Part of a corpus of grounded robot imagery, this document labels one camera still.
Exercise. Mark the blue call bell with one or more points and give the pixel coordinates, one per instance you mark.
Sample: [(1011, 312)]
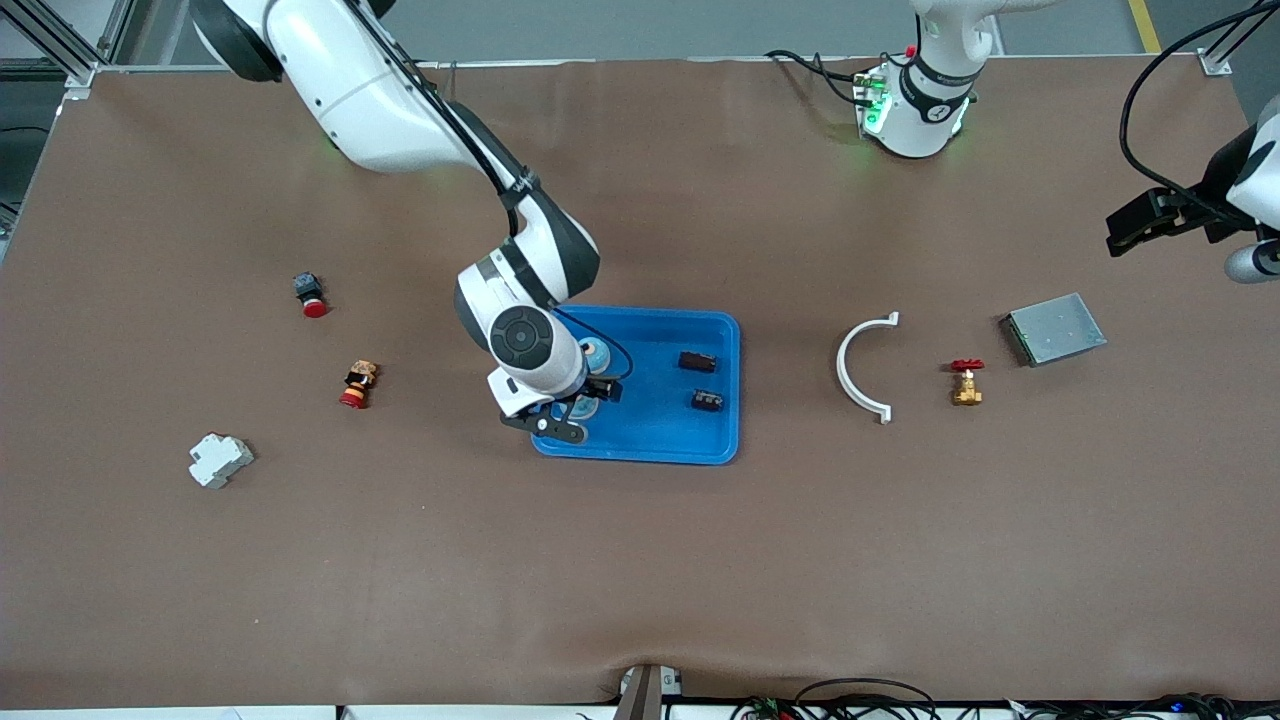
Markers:
[(597, 354), (582, 408)]

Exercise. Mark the white circuit breaker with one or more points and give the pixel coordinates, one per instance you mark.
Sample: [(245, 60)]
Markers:
[(220, 460)]

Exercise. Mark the black electrolytic capacitor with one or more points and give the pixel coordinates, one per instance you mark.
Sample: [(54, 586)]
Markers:
[(708, 401)]

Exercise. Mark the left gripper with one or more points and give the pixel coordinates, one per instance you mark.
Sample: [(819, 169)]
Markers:
[(1206, 210)]

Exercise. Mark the brown table mat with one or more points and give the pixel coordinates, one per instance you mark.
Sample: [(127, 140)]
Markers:
[(640, 560)]

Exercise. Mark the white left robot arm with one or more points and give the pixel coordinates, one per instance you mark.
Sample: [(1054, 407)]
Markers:
[(920, 110)]

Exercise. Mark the blue plastic tray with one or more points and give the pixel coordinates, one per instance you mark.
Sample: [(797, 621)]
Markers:
[(650, 430)]

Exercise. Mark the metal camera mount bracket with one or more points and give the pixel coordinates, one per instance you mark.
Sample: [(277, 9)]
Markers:
[(645, 695)]

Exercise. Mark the brown electrolytic capacitor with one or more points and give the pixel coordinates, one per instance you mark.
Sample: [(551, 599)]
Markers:
[(697, 361)]

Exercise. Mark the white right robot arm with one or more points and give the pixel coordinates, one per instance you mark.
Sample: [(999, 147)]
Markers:
[(350, 80)]

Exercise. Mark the silver metal power module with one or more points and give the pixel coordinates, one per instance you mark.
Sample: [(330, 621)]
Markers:
[(1055, 330)]

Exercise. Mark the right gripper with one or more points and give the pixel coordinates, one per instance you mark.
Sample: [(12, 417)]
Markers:
[(597, 388)]

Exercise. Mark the red yellow push button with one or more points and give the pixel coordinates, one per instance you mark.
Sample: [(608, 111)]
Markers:
[(358, 385)]

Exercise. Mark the aluminium frame profile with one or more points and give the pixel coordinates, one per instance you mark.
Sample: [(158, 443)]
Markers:
[(1213, 62), (82, 75)]

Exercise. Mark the black red emergency button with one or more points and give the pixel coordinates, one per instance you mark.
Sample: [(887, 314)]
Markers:
[(311, 292)]

